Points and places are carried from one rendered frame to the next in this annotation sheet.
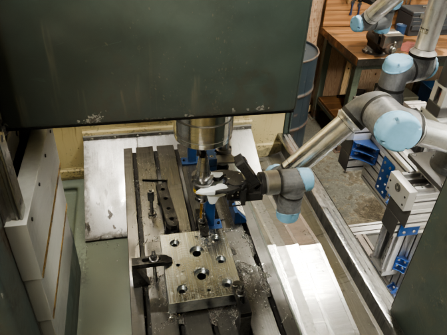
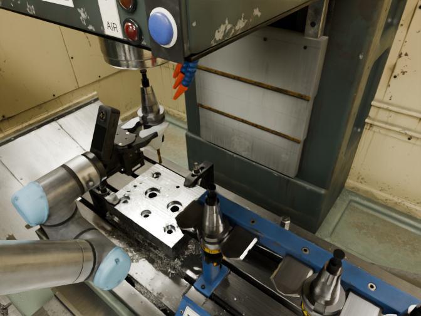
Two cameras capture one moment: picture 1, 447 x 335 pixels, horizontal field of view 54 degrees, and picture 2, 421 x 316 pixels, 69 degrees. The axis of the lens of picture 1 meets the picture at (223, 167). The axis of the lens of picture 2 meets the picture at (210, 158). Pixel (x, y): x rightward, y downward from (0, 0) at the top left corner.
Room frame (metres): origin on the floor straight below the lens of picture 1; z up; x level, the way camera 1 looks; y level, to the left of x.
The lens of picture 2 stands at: (1.61, -0.23, 1.70)
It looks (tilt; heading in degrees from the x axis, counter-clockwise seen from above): 39 degrees down; 143
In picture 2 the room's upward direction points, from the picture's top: 2 degrees counter-clockwise
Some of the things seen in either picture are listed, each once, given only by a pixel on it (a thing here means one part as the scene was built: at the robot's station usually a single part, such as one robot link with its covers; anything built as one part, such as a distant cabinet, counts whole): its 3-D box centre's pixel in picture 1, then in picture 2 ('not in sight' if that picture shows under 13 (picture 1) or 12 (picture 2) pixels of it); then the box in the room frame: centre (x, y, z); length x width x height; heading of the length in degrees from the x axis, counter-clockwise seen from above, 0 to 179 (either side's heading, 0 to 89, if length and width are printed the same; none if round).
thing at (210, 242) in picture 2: (223, 150); (213, 229); (1.31, 0.00, 1.21); 0.06 x 0.06 x 0.03
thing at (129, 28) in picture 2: not in sight; (131, 31); (1.30, -0.08, 1.60); 0.02 x 0.01 x 0.02; 14
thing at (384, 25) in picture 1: (381, 20); not in sight; (2.12, -0.71, 1.46); 0.11 x 0.08 x 0.11; 118
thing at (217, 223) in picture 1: (209, 197); (210, 246); (1.24, 0.05, 1.05); 0.10 x 0.05 x 0.30; 104
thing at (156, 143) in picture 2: (207, 182); (156, 138); (1.04, 0.04, 1.27); 0.09 x 0.03 x 0.06; 90
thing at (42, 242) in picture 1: (50, 234); (247, 100); (0.90, 0.49, 1.16); 0.48 x 0.05 x 0.51; 14
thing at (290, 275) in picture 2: not in sight; (291, 276); (1.47, 0.04, 1.21); 0.07 x 0.05 x 0.01; 104
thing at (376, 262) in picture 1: (382, 263); not in sight; (1.61, -0.87, 0.35); 0.14 x 0.09 x 0.03; 13
